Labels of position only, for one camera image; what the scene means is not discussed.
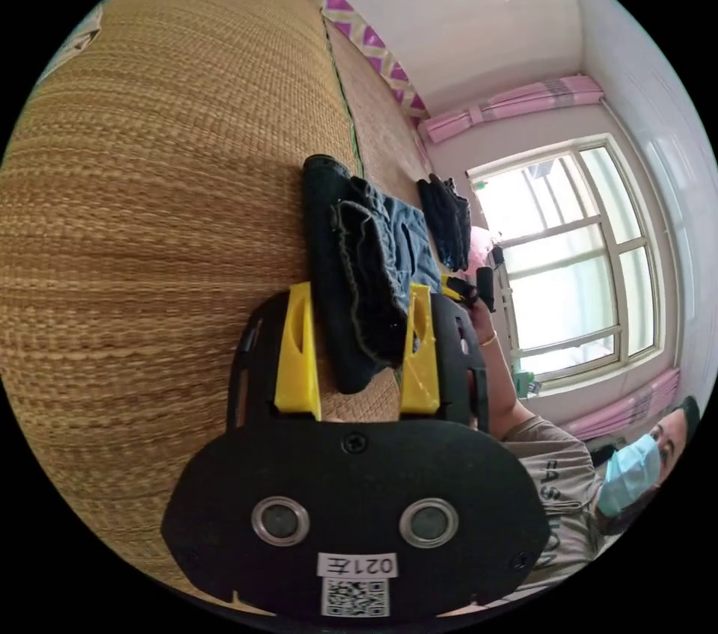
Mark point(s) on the pile of clothes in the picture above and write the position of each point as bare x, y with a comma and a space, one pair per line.
446, 219

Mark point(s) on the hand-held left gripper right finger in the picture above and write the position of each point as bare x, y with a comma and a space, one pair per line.
419, 370

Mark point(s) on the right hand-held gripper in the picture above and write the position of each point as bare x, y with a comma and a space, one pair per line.
464, 291

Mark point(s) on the person's right forearm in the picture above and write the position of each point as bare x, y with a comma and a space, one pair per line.
505, 381

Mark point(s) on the blue jeans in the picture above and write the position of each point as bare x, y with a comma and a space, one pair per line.
364, 275

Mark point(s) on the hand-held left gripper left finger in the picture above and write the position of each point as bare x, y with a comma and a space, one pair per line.
296, 359

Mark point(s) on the window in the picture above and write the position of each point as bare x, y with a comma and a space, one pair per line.
572, 264

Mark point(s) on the pink curtain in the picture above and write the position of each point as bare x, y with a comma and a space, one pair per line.
505, 107
628, 407

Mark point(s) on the person's right hand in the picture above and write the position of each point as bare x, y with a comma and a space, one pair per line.
481, 321

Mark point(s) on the person's body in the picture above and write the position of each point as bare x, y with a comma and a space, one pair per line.
583, 482

